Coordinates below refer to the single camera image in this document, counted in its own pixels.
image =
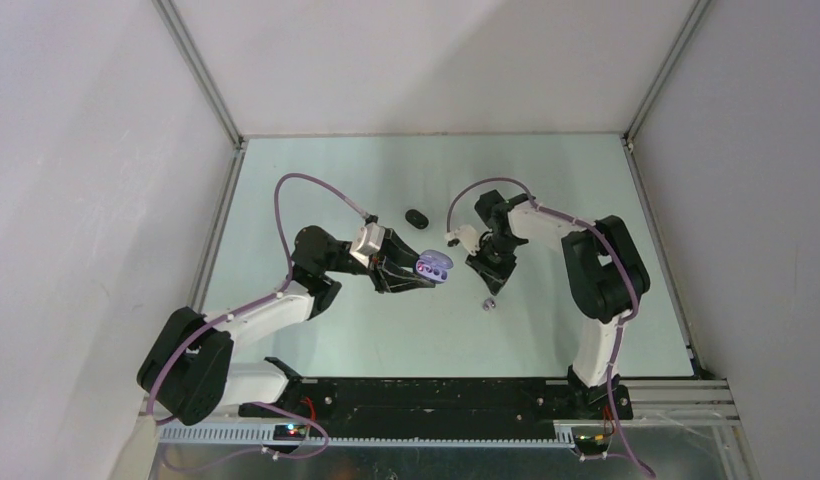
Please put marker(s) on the aluminium frame rail front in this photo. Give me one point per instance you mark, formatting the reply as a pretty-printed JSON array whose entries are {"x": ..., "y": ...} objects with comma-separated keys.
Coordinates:
[{"x": 682, "y": 401}]

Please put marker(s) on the aluminium corner post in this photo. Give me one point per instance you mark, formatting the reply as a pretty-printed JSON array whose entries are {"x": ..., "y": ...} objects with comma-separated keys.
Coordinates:
[
  {"x": 185, "y": 43},
  {"x": 678, "y": 47}
]

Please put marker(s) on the black earbud charging case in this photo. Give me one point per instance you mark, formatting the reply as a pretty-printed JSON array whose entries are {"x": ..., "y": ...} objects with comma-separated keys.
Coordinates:
[{"x": 416, "y": 219}]

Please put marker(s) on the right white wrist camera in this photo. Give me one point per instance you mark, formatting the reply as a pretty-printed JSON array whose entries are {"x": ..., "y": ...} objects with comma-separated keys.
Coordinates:
[{"x": 466, "y": 236}]

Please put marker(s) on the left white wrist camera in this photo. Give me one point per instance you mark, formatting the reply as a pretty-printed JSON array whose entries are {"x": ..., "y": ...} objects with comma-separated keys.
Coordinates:
[{"x": 367, "y": 243}]

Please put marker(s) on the left aluminium corner post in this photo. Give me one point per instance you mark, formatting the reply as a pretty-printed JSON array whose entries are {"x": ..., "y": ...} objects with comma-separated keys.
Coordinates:
[{"x": 185, "y": 43}]

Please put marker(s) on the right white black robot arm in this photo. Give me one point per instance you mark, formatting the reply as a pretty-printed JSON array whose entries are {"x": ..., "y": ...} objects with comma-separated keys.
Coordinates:
[{"x": 606, "y": 275}]

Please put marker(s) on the purple earbud charging case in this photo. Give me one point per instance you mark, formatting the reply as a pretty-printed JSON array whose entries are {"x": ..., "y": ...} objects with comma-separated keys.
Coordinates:
[{"x": 433, "y": 265}]

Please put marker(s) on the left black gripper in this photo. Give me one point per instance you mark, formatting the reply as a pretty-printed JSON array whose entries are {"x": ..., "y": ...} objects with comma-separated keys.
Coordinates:
[{"x": 384, "y": 277}]

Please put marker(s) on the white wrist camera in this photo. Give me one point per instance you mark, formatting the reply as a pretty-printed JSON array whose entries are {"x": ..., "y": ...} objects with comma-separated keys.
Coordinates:
[
  {"x": 367, "y": 243},
  {"x": 466, "y": 236}
]

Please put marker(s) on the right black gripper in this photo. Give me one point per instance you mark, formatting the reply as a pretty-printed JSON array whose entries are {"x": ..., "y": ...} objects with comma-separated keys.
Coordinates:
[{"x": 494, "y": 287}]

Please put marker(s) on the right aluminium corner post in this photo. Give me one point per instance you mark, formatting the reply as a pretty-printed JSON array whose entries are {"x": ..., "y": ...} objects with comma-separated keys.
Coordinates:
[{"x": 678, "y": 47}]

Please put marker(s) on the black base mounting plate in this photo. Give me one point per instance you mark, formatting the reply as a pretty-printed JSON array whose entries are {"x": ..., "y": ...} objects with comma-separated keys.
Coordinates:
[{"x": 436, "y": 407}]

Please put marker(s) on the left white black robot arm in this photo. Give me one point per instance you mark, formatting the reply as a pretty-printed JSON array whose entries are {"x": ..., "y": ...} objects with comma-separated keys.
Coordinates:
[{"x": 190, "y": 370}]

